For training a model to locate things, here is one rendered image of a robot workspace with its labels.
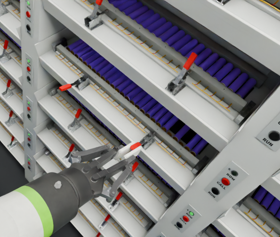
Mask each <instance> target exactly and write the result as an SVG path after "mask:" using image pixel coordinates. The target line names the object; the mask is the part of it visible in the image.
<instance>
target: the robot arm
mask: <svg viewBox="0 0 280 237"><path fill-rule="evenodd" d="M135 143H136V141H133V142H132V143H130V144H128V145H127V146H125V147H124V146H123V145H120V146H119V147H116V146H114V148H113V149H112V148H110V146H109V145H108V144H106V145H103V146H99V147H95V148H92V149H89V150H84V151H72V152H71V154H70V157H69V159H68V162H69V163H71V166H70V167H69V168H67V169H65V170H63V171H61V172H59V173H54V172H50V173H47V174H45V175H43V176H41V177H39V178H37V179H36V180H34V181H32V182H30V183H28V184H26V185H24V186H22V187H20V188H18V189H16V190H14V191H12V192H10V193H8V194H6V195H4V196H1V197H0V237H50V236H51V235H53V234H54V233H55V232H57V231H58V230H59V229H60V228H62V227H63V226H64V225H65V224H67V223H68V222H70V221H71V220H72V219H73V218H75V217H76V215H77V213H78V209H79V208H80V207H82V206H83V205H84V204H86V203H87V202H88V201H90V200H91V199H93V198H98V197H100V196H101V197H104V198H106V202H108V203H110V202H111V201H112V200H113V198H114V197H115V195H116V192H117V189H118V188H119V186H120V185H121V184H122V183H123V182H124V180H125V179H126V178H127V177H128V175H129V173H130V172H131V170H132V169H133V168H132V166H130V164H132V163H133V162H134V160H135V159H136V156H137V155H138V154H139V152H140V151H141V149H142V146H139V147H137V148H136V149H134V150H131V149H130V146H131V145H133V144H135ZM128 152H129V153H128ZM122 156H123V158H122V160H121V161H120V162H119V163H117V164H115V165H113V166H111V167H109V168H107V169H104V170H102V171H100V170H99V168H101V167H102V166H104V165H105V164H106V163H108V162H109V161H111V160H112V159H113V158H114V159H115V160H117V159H119V158H121V157H122ZM98 157H100V158H98ZM95 158H98V159H97V160H96V159H95ZM91 159H95V160H93V161H92V162H90V163H83V162H85V161H88V160H91ZM121 171H123V172H122V174H121V175H120V176H119V177H118V179H117V180H116V181H115V182H114V183H113V185H112V186H111V187H108V188H106V189H105V190H103V187H104V182H105V181H106V180H107V179H109V178H111V177H112V176H114V175H116V174H117V173H119V172H121Z"/></svg>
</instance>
